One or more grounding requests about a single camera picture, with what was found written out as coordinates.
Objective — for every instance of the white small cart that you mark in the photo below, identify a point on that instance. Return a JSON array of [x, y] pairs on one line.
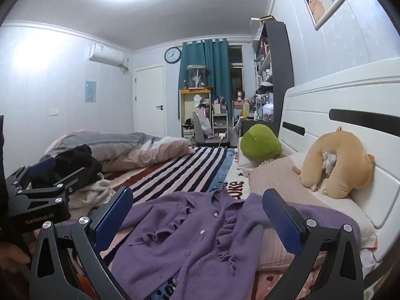
[[218, 118]]

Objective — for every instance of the striped blanket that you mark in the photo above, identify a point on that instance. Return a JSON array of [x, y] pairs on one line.
[[187, 168]]

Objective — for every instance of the green plush toy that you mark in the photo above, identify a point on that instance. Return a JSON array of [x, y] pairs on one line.
[[259, 143]]

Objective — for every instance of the pink and grey duvet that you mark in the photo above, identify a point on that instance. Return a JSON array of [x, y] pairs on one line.
[[125, 150]]

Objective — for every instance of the grey chair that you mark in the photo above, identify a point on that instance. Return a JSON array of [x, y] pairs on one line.
[[200, 128]]

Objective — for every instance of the white printed bed sheet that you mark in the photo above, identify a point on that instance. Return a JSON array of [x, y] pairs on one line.
[[237, 184]]

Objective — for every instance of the pink striped pillow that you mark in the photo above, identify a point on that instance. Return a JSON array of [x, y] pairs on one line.
[[275, 175]]

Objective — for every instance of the white bed headboard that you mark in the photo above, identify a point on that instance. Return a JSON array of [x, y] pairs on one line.
[[312, 100]]

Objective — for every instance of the person's left hand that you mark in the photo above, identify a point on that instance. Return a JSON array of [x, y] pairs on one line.
[[14, 254]]

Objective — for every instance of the purple knit cardigan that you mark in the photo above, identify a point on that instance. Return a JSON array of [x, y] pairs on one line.
[[193, 240]]

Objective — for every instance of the window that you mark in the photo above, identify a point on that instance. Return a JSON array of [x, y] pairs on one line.
[[236, 68]]

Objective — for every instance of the wig on stand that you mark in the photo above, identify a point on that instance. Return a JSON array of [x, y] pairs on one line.
[[239, 95]]

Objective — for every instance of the dark desk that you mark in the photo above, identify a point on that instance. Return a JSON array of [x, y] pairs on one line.
[[243, 128]]

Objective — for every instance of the dark tall bookcase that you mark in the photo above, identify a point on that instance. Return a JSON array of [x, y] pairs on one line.
[[281, 68]]

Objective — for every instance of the blue wall poster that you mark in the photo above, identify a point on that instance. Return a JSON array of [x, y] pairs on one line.
[[90, 91]]

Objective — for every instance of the yellow drink bottle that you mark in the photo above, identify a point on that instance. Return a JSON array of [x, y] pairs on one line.
[[246, 109]]

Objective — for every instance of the wooden shelf unit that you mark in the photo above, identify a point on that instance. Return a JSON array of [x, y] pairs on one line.
[[182, 112]]

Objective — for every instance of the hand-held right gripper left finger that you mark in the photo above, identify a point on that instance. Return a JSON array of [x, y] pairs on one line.
[[111, 222]]

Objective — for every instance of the cream garment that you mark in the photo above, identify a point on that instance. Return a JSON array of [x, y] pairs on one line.
[[90, 193]]

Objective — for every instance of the black clothes pile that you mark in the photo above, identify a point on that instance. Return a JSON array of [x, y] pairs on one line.
[[78, 162]]

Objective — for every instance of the tan plush neck pillow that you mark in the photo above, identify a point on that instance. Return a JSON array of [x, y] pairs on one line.
[[343, 162]]

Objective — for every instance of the glass display case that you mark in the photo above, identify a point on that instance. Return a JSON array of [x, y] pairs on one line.
[[197, 76]]

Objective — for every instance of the white air conditioner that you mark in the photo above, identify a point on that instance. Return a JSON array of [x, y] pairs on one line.
[[106, 56]]

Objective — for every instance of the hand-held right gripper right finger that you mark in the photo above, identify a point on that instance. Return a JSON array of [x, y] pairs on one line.
[[282, 222]]

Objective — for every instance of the round wall clock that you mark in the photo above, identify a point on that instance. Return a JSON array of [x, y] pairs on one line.
[[172, 55]]

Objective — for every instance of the white wall switch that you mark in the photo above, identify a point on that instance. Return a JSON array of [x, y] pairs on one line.
[[54, 111]]

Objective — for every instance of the teal curtain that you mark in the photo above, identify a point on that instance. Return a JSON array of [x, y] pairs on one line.
[[215, 75]]

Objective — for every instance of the white door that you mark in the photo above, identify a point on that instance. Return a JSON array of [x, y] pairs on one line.
[[151, 100]]

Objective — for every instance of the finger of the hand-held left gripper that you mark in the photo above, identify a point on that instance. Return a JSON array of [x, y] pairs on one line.
[[37, 170], [62, 184]]

